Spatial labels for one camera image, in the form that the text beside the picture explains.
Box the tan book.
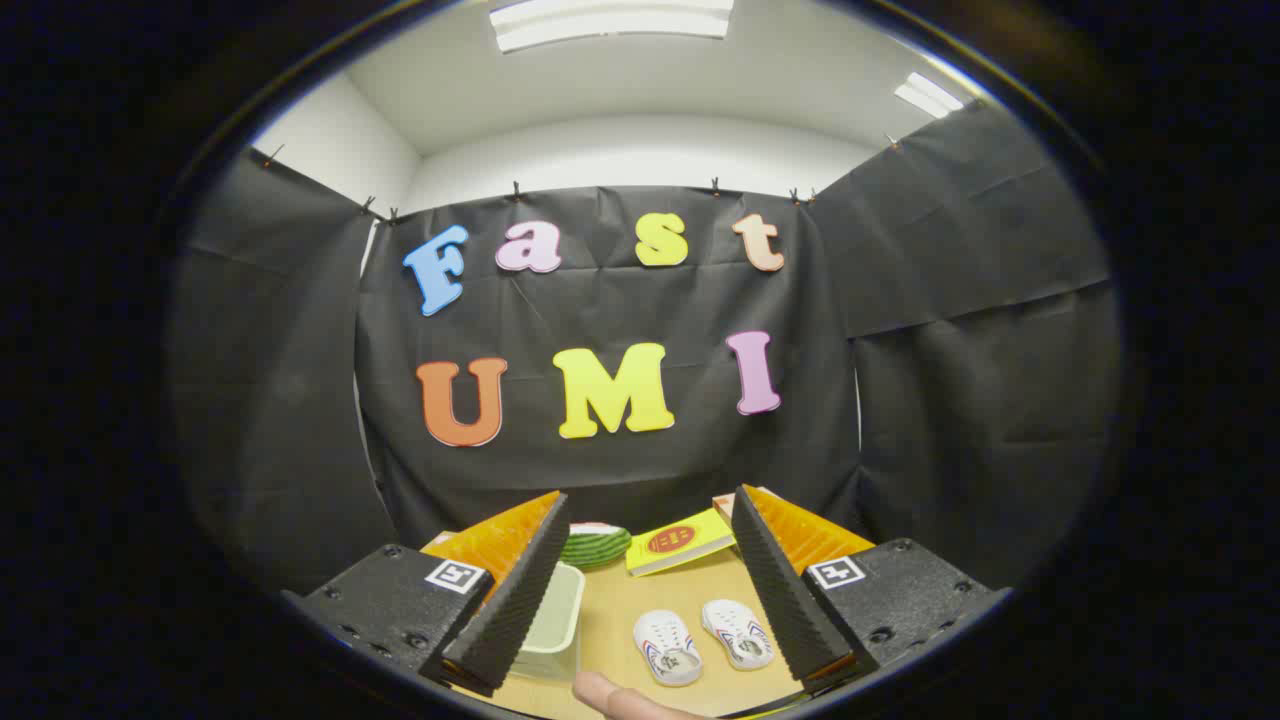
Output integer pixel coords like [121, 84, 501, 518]
[712, 487, 773, 523]

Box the long ceiling light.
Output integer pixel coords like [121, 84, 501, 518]
[488, 0, 736, 54]

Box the white canvas shoe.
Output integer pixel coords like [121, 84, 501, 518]
[633, 609, 704, 688]
[701, 598, 776, 671]

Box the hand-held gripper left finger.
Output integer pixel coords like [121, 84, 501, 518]
[283, 490, 571, 698]

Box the yellow book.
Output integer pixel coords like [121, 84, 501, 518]
[626, 508, 738, 578]

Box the small ceiling light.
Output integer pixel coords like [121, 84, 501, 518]
[893, 72, 966, 119]

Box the beige fabric storage box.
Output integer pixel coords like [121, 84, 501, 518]
[510, 562, 587, 683]

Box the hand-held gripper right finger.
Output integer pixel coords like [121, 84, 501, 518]
[731, 485, 1011, 696]

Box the watermelon slice plush toy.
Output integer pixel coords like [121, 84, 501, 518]
[560, 522, 633, 571]

